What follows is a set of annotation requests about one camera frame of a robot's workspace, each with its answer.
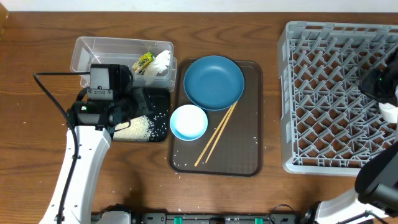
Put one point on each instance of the pile of white rice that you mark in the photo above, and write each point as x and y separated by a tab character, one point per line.
141	129

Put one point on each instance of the grey dishwasher rack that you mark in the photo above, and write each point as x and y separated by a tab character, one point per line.
328	127

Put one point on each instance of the dark blue plate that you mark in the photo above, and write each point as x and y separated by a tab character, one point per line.
214	82

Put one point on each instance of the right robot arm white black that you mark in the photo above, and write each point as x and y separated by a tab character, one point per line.
375	189

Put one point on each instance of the wooden chopstick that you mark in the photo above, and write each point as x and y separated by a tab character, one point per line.
210	142
219	133

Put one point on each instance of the yellow green snack wrapper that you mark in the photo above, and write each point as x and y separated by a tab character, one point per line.
142	62

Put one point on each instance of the black rail with green clips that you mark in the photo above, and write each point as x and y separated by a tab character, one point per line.
281	214

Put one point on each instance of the wooden chopstick left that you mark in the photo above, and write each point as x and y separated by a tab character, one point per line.
210	142

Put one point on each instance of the crumpled white tissue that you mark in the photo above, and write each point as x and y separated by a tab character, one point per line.
158	65

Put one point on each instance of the light blue small bowl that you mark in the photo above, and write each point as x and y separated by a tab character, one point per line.
188	122

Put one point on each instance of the clear plastic waste bin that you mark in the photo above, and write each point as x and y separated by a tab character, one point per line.
108	50

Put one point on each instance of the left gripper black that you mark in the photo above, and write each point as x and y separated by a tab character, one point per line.
140	101

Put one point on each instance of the brown serving tray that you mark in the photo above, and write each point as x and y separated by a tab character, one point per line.
239	149

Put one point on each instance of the black waste tray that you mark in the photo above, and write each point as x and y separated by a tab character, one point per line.
161	100

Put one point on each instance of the wooden chopstick right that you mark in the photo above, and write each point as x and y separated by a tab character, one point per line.
219	133

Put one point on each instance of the white cup pink inside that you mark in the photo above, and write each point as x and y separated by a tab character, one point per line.
388	112

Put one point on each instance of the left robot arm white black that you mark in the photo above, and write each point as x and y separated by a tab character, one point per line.
110	99

